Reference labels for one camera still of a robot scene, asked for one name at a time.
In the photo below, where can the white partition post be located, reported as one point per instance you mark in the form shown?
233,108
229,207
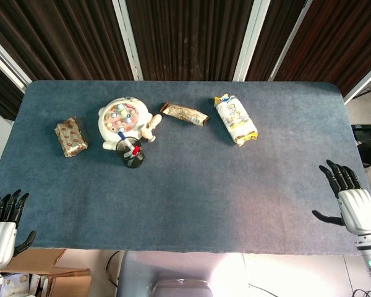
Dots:
250,40
128,40
6,62
292,37
363,82

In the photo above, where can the blue felt table cover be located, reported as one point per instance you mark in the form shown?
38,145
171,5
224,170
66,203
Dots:
204,185

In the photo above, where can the wooden toy mallet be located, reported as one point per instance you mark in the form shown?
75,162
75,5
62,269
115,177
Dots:
148,131

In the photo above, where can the brown cardboard box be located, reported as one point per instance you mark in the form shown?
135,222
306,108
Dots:
71,283

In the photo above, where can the grey robot torso base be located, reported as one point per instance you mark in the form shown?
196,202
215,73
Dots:
173,269

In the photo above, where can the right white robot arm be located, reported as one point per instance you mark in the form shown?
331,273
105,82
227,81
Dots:
369,255

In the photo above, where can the white blue marker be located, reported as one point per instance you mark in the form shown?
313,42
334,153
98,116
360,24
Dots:
124,139

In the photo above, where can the white yellow snack package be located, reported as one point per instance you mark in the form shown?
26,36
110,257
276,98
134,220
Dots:
236,119

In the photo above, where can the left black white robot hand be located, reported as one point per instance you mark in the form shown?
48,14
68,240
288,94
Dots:
0,238

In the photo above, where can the black mesh pen cup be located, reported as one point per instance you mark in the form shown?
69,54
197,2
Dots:
136,162

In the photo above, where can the red marker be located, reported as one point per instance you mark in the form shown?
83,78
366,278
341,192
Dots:
136,150

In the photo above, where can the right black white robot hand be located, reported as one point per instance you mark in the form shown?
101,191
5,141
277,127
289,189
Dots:
357,210

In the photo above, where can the dark brown slatted panel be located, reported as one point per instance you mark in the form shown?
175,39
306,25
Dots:
343,37
55,37
272,37
188,37
1,92

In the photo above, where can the gold snack packet red logos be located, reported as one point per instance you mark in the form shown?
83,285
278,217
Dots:
71,137

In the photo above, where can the white toy fishing game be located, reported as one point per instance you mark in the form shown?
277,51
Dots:
123,116

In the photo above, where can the black equipment case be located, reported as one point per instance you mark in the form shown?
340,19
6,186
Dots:
369,139

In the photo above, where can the brown snack bar wrapper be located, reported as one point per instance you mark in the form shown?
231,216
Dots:
185,114

